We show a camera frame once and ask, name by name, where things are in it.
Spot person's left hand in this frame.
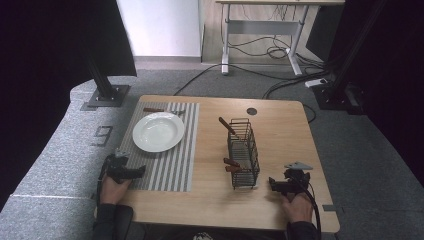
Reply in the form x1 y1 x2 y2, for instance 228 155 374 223
99 173 133 206

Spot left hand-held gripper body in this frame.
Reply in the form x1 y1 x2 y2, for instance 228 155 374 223
102 150 135 184

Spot black curtain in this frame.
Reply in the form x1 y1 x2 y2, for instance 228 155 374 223
305 0 424 188
0 0 138 213

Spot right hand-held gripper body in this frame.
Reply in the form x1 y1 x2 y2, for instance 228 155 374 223
279 161 314 197

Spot white power strip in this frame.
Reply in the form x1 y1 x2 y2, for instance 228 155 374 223
304 77 330 89

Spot long black floor cable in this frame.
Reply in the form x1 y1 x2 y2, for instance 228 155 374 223
173 62 329 97

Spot black floor cable bundle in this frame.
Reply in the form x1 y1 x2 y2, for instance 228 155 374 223
262 68 334 100

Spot white panel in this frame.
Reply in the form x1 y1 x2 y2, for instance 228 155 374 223
115 0 205 58

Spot grey striped placemat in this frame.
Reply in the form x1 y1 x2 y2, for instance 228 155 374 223
118 101 201 193

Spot white desk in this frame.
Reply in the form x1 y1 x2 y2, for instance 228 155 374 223
215 0 346 77

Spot white plate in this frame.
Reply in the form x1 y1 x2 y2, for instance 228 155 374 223
132 111 185 154

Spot thin black cable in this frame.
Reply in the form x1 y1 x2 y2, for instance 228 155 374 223
302 103 317 124

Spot black metal stand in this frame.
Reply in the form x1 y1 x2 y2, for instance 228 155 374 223
312 0 389 116
79 54 132 112

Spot wooden-handled fork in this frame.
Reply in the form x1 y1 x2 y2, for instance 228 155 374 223
142 106 186 116

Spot tangle of black cables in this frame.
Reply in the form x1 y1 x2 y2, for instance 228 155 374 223
227 4 329 69

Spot person's right hand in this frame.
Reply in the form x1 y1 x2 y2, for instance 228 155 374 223
280 190 315 224

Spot black wire basket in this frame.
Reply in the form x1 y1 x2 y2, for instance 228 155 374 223
227 117 261 190

